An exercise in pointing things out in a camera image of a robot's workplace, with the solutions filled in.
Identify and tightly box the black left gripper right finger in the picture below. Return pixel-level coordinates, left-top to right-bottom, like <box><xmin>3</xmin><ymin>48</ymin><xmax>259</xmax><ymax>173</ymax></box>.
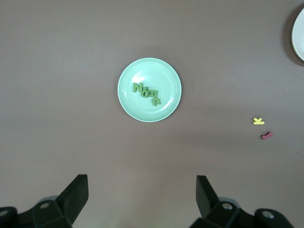
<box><xmin>191</xmin><ymin>175</ymin><xmax>295</xmax><ymax>228</ymax></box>

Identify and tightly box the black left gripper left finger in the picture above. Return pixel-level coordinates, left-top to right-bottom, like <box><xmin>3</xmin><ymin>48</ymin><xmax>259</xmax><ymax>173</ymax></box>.
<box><xmin>0</xmin><ymin>174</ymin><xmax>89</xmax><ymax>228</ymax></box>

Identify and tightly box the beige plate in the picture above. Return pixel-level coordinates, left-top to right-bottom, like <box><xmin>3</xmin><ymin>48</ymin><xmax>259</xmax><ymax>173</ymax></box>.
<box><xmin>291</xmin><ymin>6</ymin><xmax>304</xmax><ymax>61</ymax></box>

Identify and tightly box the green plate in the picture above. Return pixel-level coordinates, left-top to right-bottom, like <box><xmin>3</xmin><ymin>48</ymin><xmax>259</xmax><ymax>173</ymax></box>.
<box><xmin>117</xmin><ymin>57</ymin><xmax>182</xmax><ymax>123</ymax></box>

